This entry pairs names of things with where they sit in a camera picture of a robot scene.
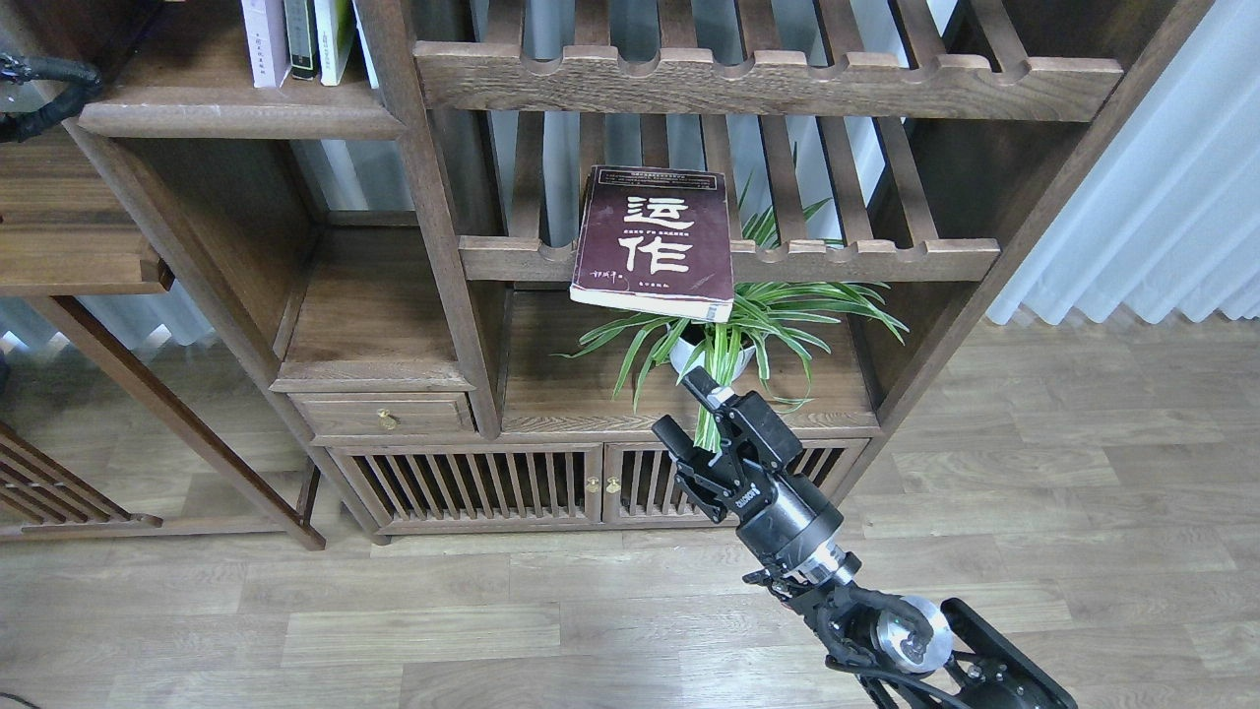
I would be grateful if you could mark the dark maroon book white characters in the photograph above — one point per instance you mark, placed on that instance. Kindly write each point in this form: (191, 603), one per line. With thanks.
(655, 239)

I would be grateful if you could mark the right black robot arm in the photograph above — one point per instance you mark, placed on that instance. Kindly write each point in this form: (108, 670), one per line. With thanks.
(903, 649)

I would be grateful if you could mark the white plant pot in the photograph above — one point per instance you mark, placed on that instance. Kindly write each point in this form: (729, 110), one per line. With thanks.
(722, 349)

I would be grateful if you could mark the dark green upright book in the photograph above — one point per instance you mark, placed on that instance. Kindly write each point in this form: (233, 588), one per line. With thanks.
(302, 39)

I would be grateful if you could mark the wooden side table left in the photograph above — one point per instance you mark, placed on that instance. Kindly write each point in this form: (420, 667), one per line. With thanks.
(65, 236)

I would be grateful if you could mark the pale lavender white book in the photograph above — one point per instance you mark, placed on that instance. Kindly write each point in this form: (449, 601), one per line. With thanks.
(265, 27)

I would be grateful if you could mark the thin white upright book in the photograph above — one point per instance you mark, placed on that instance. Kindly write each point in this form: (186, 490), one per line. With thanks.
(366, 49)

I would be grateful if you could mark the dark wooden bookshelf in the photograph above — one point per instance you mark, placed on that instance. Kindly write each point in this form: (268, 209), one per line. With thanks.
(411, 252)

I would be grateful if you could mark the green spider plant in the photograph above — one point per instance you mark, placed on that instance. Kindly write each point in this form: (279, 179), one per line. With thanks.
(766, 312)

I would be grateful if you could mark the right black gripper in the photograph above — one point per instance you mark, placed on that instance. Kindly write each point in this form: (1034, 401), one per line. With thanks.
(788, 524)

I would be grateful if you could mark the white pleated curtain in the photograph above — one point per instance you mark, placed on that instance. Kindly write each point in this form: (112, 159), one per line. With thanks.
(1168, 221)

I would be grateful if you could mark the white green upright book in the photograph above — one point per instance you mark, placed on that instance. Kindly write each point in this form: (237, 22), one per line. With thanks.
(335, 31)

